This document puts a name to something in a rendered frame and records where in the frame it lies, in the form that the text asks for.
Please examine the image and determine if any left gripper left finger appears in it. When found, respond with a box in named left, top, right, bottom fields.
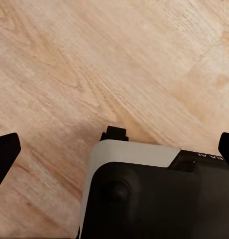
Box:
left=0, top=132, right=21, bottom=184

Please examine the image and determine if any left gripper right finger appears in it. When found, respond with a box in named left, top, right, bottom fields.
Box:
left=218, top=132, right=229, bottom=165

